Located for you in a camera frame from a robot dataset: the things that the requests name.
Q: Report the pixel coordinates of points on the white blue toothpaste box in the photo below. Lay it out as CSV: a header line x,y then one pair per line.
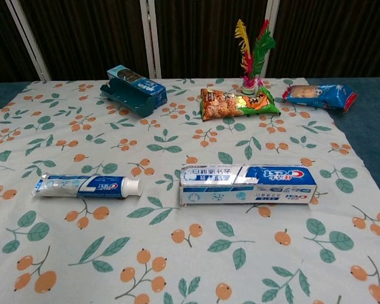
x,y
240,190

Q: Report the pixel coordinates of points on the white blue toothpaste tube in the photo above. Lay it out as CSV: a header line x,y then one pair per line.
x,y
82,187

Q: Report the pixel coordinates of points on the teal open biscuit box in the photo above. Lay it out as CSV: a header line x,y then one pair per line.
x,y
133,95

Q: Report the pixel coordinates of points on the green orange snack bag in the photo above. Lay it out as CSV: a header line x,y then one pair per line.
x,y
228,104

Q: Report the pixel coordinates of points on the white fruit print tablecloth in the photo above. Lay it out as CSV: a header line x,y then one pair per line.
x,y
177,253

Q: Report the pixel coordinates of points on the colourful feather shuttlecock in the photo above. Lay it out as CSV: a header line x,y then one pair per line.
x,y
256,57

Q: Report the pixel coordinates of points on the blue red biscuit packet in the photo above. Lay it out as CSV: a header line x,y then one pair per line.
x,y
326,96

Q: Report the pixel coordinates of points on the white screen frame pole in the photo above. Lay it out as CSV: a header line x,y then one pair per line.
x,y
270,19
31,44
150,38

